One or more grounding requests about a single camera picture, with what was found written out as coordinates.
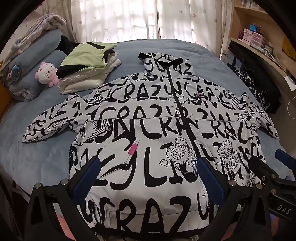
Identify black white printed jacket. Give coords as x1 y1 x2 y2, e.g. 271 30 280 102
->
22 52 280 235

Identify blue pillow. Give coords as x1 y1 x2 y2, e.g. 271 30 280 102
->
9 29 63 70
7 50 67 102

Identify printed folded blanket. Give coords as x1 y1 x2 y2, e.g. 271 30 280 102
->
0 13 67 70

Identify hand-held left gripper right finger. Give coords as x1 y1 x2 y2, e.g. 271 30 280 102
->
198 158 271 241

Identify pink box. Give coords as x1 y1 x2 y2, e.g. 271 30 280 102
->
240 28 254 42
251 32 269 49

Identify wooden shelf unit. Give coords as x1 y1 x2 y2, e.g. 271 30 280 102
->
220 0 296 93

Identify white cable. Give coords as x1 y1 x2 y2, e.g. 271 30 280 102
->
287 93 296 117

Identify white cardboard box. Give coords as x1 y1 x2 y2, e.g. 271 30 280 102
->
221 47 236 66

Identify pink bed sheet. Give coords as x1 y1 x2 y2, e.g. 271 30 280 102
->
52 212 71 224

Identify white pink cat plush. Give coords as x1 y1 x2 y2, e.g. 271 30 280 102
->
35 62 60 88

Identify yellow paper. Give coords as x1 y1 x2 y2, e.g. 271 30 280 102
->
282 37 296 58

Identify green black folded jacket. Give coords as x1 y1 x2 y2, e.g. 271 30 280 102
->
57 42 118 78

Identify white leaf print curtain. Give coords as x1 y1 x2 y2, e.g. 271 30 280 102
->
42 0 234 58

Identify blue bed blanket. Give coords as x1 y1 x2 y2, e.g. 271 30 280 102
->
0 38 296 209

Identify white paper note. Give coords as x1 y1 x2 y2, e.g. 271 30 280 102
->
285 75 296 90

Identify cream folded jacket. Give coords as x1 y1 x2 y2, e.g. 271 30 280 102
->
58 52 122 94

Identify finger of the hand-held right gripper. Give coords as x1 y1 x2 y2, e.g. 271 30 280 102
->
275 149 296 167
249 156 281 188

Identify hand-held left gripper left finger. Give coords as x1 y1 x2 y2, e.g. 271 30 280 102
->
24 157 102 241

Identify black printed hanging garment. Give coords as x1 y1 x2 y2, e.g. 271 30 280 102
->
233 52 281 114

